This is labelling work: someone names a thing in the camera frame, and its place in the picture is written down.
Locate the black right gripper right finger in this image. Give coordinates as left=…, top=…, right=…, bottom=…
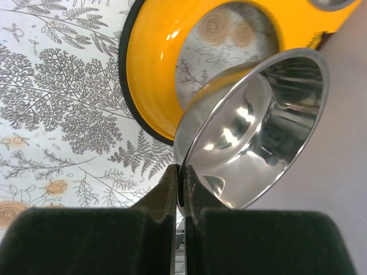
left=183, top=167, right=356, bottom=274

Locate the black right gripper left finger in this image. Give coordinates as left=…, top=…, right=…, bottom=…
left=1, top=164, right=178, bottom=274

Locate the steel pet bowl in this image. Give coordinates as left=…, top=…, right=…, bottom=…
left=173, top=48, right=330, bottom=209

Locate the yellow double pet bowl stand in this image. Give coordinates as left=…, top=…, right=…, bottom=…
left=118, top=1, right=358, bottom=145

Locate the floral patterned tablecloth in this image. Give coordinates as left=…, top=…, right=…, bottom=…
left=0, top=0, right=280, bottom=230

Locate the steel bowl in stand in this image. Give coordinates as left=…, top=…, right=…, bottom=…
left=308, top=0, right=355, bottom=11

